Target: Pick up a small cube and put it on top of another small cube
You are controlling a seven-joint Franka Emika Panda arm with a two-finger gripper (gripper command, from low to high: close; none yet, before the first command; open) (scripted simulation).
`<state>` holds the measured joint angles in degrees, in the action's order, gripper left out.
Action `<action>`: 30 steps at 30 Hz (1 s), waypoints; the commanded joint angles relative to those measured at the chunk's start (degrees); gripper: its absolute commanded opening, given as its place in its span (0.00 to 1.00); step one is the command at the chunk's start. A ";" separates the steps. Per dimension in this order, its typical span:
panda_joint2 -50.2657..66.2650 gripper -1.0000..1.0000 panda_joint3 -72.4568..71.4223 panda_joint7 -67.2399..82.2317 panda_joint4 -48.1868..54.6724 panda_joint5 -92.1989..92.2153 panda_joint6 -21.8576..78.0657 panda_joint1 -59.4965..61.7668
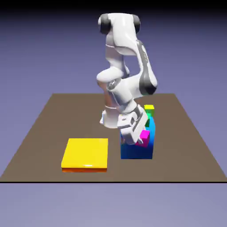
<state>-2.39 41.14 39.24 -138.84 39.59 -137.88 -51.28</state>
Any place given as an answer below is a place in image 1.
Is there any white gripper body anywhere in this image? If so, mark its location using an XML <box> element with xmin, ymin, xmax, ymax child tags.
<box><xmin>121</xmin><ymin>105</ymin><xmax>149</xmax><ymax>145</ymax></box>

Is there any small magenta cube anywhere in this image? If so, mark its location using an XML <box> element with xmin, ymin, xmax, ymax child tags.
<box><xmin>135</xmin><ymin>129</ymin><xmax>151</xmax><ymax>148</ymax></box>

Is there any small green cube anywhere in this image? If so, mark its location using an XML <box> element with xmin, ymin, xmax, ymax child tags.
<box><xmin>145</xmin><ymin>113</ymin><xmax>152</xmax><ymax>128</ymax></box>

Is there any small lime cube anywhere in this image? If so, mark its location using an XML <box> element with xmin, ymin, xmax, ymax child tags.
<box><xmin>144</xmin><ymin>104</ymin><xmax>155</xmax><ymax>118</ymax></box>

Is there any large blue box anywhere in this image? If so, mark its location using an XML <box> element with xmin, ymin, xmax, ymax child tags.
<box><xmin>120</xmin><ymin>117</ymin><xmax>156</xmax><ymax>160</ymax></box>

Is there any large yellow box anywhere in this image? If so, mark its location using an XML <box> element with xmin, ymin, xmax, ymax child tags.
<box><xmin>61</xmin><ymin>138</ymin><xmax>109</xmax><ymax>173</ymax></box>

